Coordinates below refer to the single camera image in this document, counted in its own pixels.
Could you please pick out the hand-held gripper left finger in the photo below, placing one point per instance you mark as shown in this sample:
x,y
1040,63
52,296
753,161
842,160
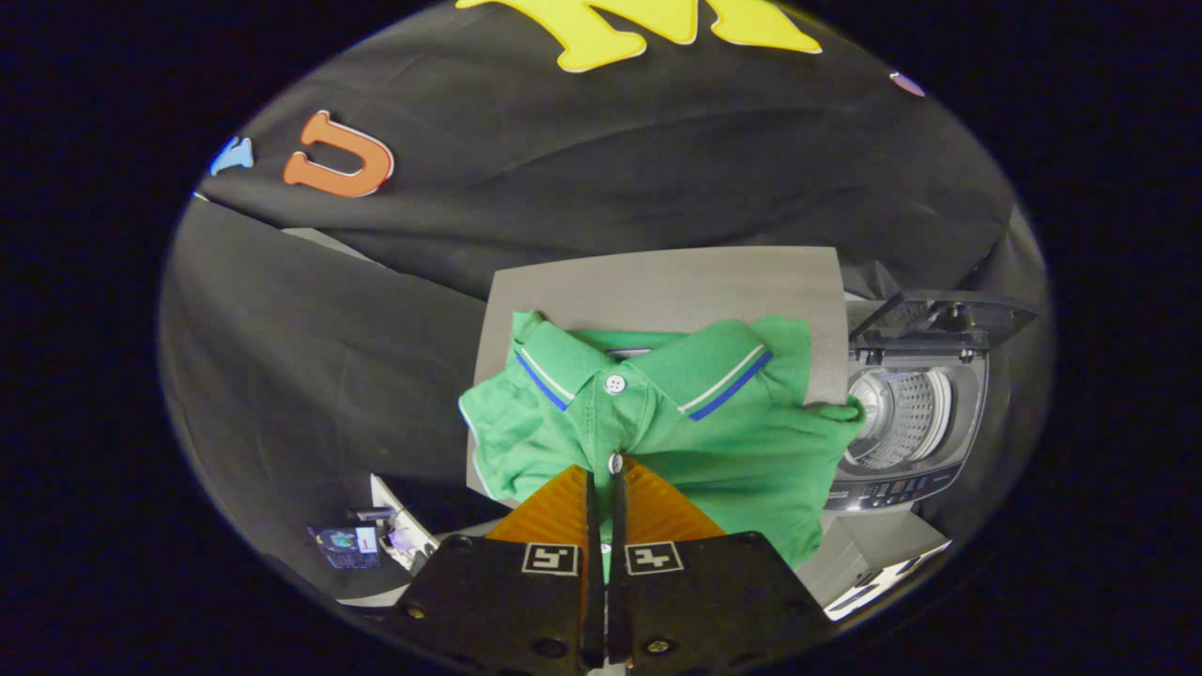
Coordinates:
x,y
507,601

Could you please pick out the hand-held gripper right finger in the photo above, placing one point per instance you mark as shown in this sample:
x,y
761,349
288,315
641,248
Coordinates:
x,y
704,601

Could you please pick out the green polo shirt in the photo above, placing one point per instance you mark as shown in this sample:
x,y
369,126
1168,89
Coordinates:
x,y
714,451

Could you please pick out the grey washing machine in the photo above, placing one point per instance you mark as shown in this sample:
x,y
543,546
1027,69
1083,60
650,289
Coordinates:
x,y
901,488

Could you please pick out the dark washing machine lid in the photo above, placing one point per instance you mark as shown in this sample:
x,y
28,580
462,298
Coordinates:
x,y
977,319

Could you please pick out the phone with lit screen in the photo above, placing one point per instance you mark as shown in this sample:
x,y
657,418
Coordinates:
x,y
343,547

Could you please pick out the grey cabinet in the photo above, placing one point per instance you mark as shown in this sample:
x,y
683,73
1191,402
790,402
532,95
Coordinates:
x,y
657,282

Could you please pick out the black backdrop cloth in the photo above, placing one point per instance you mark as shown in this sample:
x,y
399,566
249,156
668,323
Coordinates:
x,y
563,188

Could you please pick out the white bracket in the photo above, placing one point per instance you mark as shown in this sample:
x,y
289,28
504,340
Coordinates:
x,y
404,526

